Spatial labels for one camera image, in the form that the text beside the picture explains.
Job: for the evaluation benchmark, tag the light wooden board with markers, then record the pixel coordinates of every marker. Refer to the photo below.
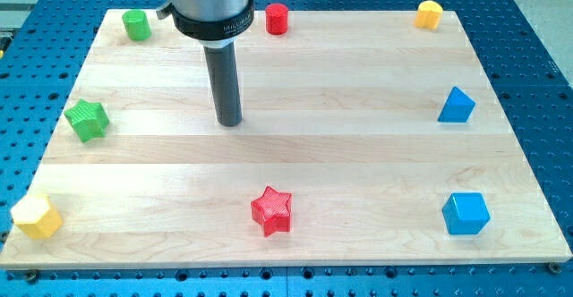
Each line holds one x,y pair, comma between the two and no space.
341,112

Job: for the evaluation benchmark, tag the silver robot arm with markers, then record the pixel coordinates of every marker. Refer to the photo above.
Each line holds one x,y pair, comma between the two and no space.
214,23

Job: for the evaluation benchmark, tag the yellow hexagon block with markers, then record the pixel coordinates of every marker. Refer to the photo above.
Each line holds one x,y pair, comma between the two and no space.
36,216

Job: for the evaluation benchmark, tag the yellow heart block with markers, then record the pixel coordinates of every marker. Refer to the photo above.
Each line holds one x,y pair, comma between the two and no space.
428,15

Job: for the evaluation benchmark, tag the red star block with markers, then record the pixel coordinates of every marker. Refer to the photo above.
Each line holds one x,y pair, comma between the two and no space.
272,211

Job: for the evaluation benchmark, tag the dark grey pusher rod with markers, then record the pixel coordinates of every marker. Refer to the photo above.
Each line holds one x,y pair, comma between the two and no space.
225,90

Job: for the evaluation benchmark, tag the green star block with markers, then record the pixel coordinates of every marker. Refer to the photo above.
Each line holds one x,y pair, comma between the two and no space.
88,120

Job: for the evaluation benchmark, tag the blue cube block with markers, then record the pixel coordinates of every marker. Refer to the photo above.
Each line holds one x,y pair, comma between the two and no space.
465,213

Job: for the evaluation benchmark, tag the blue perforated table plate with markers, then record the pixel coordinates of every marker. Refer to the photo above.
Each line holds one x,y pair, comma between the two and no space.
46,55

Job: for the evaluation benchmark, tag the red cylinder block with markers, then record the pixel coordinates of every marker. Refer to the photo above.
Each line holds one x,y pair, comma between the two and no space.
276,16

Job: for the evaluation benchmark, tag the green cylinder block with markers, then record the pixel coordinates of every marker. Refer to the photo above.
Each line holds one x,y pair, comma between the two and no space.
136,25

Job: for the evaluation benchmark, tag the blue triangle block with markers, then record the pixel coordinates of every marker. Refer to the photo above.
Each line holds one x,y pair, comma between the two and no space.
457,108

